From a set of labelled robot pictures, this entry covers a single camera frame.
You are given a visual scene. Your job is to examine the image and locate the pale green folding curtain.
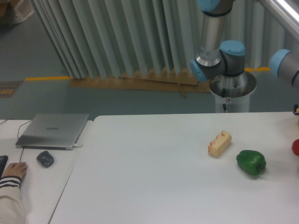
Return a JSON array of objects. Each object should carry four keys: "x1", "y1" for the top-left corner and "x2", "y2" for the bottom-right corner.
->
[{"x1": 31, "y1": 0, "x2": 299, "y2": 78}]

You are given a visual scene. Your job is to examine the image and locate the green bell pepper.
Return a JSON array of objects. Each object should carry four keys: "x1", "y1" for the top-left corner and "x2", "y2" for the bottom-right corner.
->
[{"x1": 236, "y1": 150, "x2": 267, "y2": 176}]

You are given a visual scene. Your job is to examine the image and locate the striped cream sleeve forearm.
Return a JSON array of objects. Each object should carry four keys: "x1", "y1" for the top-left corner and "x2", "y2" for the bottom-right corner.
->
[{"x1": 0, "y1": 176, "x2": 25, "y2": 224}]

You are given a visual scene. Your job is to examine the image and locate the black mouse cable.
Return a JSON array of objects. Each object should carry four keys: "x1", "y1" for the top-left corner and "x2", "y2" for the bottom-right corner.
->
[{"x1": 18, "y1": 120, "x2": 32, "y2": 163}]

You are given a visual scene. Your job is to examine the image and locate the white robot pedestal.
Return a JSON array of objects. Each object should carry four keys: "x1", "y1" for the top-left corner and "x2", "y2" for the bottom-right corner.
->
[{"x1": 210, "y1": 89, "x2": 255, "y2": 113}]

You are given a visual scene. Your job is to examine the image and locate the cardboard boxes in corner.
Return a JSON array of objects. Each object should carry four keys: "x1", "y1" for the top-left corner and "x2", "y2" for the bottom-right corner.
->
[{"x1": 0, "y1": 0, "x2": 34, "y2": 25}]

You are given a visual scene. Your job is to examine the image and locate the beige toy cake slice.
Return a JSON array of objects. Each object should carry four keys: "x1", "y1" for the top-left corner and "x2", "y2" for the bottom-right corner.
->
[{"x1": 208, "y1": 130, "x2": 232, "y2": 157}]

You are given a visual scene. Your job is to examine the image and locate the person's hand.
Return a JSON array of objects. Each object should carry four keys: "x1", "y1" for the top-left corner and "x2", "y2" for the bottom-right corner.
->
[{"x1": 2, "y1": 162, "x2": 28, "y2": 179}]

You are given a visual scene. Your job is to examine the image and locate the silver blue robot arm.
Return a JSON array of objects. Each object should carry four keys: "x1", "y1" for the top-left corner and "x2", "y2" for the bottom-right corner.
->
[{"x1": 190, "y1": 0, "x2": 299, "y2": 106}]

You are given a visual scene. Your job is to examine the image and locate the dark grey small tray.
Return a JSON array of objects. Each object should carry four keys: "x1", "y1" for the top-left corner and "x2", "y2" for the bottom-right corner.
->
[{"x1": 36, "y1": 151, "x2": 54, "y2": 168}]

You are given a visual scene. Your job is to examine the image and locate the black keyboard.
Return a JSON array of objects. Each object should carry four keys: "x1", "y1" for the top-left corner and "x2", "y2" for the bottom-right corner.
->
[{"x1": 0, "y1": 155, "x2": 8, "y2": 177}]

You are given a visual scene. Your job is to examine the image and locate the red bell pepper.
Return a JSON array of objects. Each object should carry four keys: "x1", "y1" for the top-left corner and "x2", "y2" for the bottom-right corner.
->
[{"x1": 292, "y1": 139, "x2": 299, "y2": 156}]

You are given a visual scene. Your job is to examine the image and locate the brown cardboard sheet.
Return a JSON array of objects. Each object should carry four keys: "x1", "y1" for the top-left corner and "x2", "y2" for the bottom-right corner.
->
[{"x1": 68, "y1": 68, "x2": 210, "y2": 97}]

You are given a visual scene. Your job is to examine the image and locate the silver closed laptop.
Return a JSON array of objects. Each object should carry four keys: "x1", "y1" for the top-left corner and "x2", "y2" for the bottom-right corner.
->
[{"x1": 15, "y1": 113, "x2": 89, "y2": 150}]

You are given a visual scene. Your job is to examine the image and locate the wooden basket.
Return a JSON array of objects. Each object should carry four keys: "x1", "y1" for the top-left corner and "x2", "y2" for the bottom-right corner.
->
[{"x1": 293, "y1": 108, "x2": 299, "y2": 119}]

